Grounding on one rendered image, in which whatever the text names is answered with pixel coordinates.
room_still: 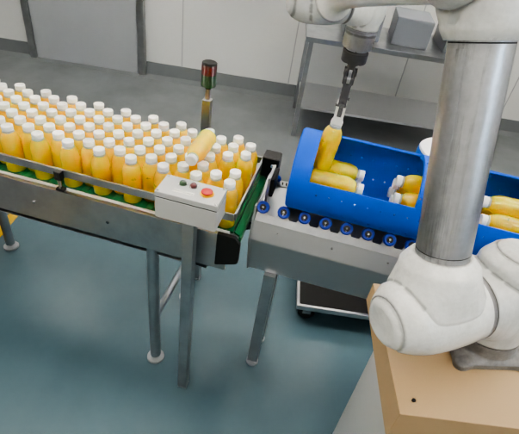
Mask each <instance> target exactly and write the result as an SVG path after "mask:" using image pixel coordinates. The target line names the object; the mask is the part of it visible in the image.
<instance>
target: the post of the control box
mask: <svg viewBox="0 0 519 434"><path fill-rule="evenodd" d="M196 241H197V227H196V226H190V225H186V224H183V223H182V266H181V297H180V328H179V358H178V387H180V388H185V389H186V387H187V385H188V382H189V380H188V379H189V364H190V349H191V333H192V318H193V302H194V286H195V257H196Z"/></svg>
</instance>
